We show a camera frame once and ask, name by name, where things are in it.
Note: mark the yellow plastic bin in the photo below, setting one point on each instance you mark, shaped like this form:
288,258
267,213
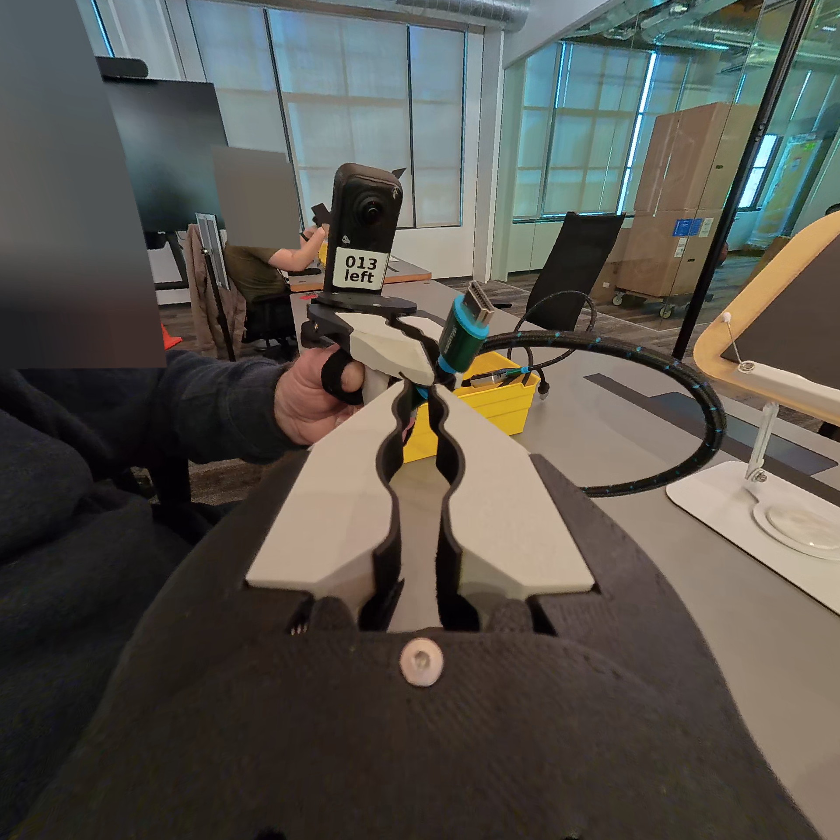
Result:
505,400

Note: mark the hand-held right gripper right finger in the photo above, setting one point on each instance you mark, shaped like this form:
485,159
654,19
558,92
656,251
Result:
525,532

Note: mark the person's black top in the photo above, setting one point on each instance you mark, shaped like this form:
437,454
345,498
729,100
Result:
92,617

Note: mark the wooden rimmed black panel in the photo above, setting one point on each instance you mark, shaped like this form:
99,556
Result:
801,315

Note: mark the cart with cardboard boxes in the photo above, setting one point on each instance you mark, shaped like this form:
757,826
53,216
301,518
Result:
696,197

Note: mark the white bracket bar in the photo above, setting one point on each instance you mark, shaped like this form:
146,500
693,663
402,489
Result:
794,387

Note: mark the black webcam bar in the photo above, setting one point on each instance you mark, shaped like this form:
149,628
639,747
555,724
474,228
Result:
125,66

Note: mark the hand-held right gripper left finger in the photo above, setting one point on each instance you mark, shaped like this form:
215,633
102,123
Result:
315,525

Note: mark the black office chair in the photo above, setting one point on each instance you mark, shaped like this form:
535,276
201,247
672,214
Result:
578,269

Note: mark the person's left hand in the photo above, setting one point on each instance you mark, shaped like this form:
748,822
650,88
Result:
309,394

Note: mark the black stand pole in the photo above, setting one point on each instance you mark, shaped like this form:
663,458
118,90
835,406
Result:
742,171

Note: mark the black monitor screen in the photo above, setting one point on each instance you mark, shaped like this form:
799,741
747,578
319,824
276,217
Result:
171,145

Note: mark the grey background table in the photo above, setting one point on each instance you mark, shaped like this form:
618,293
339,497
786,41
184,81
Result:
407,273

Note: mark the person's left forearm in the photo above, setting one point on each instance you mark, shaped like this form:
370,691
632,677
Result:
210,407

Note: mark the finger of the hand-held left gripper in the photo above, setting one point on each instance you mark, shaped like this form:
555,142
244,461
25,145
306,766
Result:
387,348
433,339

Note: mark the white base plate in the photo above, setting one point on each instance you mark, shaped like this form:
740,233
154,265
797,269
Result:
775,525

